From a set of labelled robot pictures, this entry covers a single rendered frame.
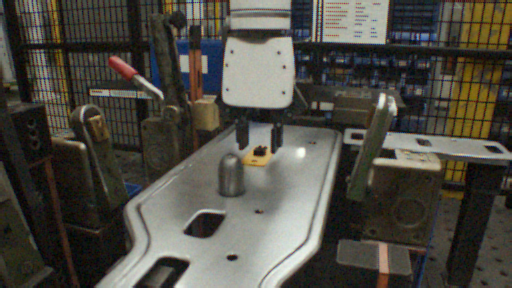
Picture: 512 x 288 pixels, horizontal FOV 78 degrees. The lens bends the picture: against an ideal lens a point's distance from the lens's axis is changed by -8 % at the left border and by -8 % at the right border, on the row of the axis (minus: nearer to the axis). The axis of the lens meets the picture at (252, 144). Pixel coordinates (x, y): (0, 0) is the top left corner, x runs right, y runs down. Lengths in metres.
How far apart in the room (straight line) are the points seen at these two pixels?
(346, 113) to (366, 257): 0.44
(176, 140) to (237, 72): 0.15
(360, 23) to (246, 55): 0.59
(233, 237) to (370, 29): 0.80
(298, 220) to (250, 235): 0.06
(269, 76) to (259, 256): 0.25
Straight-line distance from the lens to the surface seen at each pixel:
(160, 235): 0.35
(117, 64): 0.61
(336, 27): 1.03
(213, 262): 0.31
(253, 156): 0.53
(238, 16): 0.47
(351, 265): 0.33
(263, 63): 0.47
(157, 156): 0.58
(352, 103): 0.73
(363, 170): 0.44
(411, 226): 0.47
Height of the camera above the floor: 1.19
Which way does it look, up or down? 19 degrees down
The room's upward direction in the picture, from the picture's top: straight up
